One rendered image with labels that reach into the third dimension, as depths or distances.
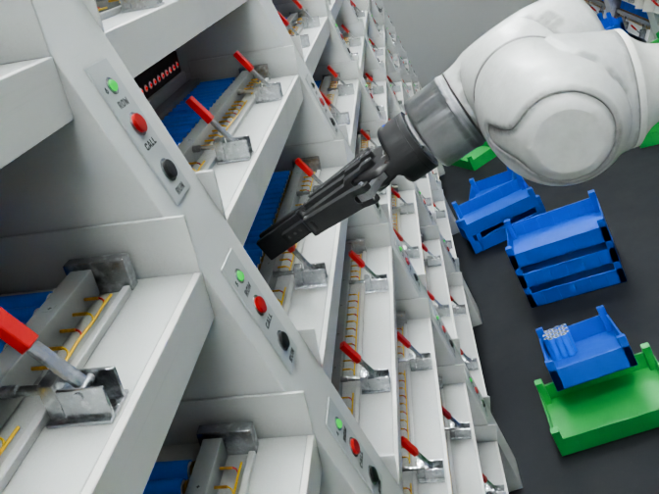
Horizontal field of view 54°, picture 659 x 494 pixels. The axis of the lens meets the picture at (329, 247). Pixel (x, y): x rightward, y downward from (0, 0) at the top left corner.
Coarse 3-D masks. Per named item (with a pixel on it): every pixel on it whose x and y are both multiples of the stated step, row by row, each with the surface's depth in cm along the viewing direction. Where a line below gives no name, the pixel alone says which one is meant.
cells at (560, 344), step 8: (552, 328) 188; (560, 328) 185; (568, 328) 184; (544, 336) 185; (552, 336) 182; (560, 336) 180; (568, 336) 180; (552, 344) 180; (560, 344) 179; (568, 344) 179; (552, 352) 181; (560, 352) 180; (568, 352) 180
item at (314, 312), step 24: (312, 144) 119; (336, 144) 119; (288, 168) 121; (312, 168) 119; (336, 168) 120; (312, 240) 94; (336, 240) 93; (288, 264) 89; (336, 264) 88; (312, 288) 82; (336, 288) 85; (312, 312) 77; (336, 312) 83; (312, 336) 65
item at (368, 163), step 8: (368, 160) 73; (360, 168) 74; (368, 168) 74; (352, 176) 74; (344, 184) 75; (352, 184) 75; (336, 192) 75; (320, 200) 77; (328, 200) 75; (312, 208) 76; (304, 216) 76
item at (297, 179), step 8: (296, 168) 116; (296, 176) 112; (304, 176) 115; (288, 184) 110; (296, 184) 109; (288, 192) 106; (288, 200) 103; (296, 200) 106; (280, 208) 101; (288, 208) 100; (280, 216) 98; (280, 256) 89; (264, 264) 85; (272, 264) 84; (280, 264) 88; (264, 272) 83; (272, 272) 83; (272, 280) 82; (272, 288) 82; (280, 304) 78
